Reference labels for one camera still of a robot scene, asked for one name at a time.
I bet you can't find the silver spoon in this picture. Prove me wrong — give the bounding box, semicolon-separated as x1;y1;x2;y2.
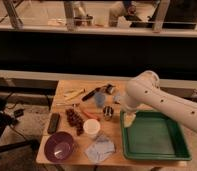
54;103;80;107

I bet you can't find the light blue cloth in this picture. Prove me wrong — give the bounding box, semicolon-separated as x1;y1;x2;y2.
85;134;116;164

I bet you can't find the small metal tin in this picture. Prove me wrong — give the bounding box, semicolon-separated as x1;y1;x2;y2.
106;84;115;95

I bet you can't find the orange carrot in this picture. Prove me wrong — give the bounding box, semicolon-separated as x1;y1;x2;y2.
80;109;100;121

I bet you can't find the green plastic tray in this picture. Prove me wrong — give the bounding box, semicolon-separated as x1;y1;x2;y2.
120;111;191;161

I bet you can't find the purple bowl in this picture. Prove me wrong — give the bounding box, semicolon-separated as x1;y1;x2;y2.
44;131;75;163

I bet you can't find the translucent blue cup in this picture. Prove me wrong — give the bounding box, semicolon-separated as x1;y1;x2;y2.
94;92;106;108

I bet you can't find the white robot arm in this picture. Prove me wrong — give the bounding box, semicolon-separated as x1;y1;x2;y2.
122;70;197;133

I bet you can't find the white paper cup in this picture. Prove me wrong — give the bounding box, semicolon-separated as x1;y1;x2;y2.
83;119;101;139

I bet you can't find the yellow banana peel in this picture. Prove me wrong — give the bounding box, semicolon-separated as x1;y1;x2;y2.
64;89;85;101

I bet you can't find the black remote control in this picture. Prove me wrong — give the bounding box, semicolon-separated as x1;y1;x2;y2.
47;113;60;134

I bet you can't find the small metal cup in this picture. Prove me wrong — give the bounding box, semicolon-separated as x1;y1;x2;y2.
103;106;114;120

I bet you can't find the blue sponge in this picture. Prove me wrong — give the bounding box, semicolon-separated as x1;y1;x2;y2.
113;94;122;104

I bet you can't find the bunch of dark grapes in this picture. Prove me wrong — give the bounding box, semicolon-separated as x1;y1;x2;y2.
66;108;84;136

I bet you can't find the black handled knife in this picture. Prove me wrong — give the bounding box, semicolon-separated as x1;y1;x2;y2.
82;85;107;101

